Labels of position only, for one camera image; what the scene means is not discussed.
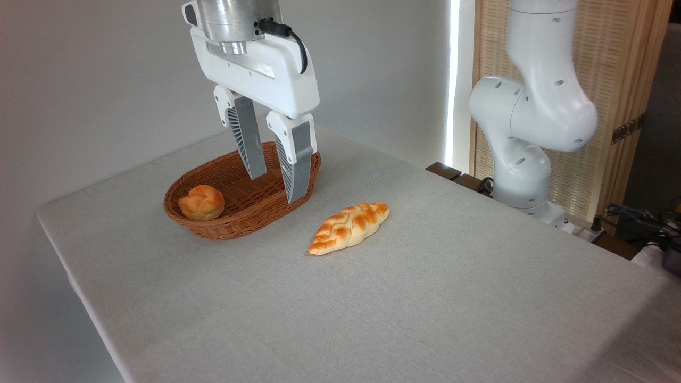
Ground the round golden bread roll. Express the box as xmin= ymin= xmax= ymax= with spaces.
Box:
xmin=177 ymin=185 xmax=226 ymax=222

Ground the dark metal screen hinge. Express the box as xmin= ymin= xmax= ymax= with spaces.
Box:
xmin=611 ymin=114 xmax=646 ymax=145

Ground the wooden rattan folding screen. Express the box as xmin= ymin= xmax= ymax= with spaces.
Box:
xmin=470 ymin=0 xmax=674 ymax=236

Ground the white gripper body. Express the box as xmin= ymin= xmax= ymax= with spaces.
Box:
xmin=190 ymin=27 xmax=321 ymax=120

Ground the black cable bundle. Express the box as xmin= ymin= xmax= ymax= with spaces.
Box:
xmin=605 ymin=203 xmax=681 ymax=241

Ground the braided golden bread loaf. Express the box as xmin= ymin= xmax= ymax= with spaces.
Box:
xmin=308 ymin=202 xmax=391 ymax=256

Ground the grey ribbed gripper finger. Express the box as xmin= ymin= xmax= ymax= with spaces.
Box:
xmin=265 ymin=111 xmax=318 ymax=205
xmin=213 ymin=84 xmax=268 ymax=181

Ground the brown wicker basket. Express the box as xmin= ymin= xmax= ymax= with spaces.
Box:
xmin=163 ymin=140 xmax=322 ymax=241

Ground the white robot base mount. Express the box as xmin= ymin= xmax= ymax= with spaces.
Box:
xmin=524 ymin=201 xmax=578 ymax=235

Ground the grey tablecloth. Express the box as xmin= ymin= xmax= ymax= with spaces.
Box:
xmin=36 ymin=125 xmax=681 ymax=383

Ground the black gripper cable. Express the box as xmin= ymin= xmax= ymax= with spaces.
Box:
xmin=257 ymin=19 xmax=309 ymax=75

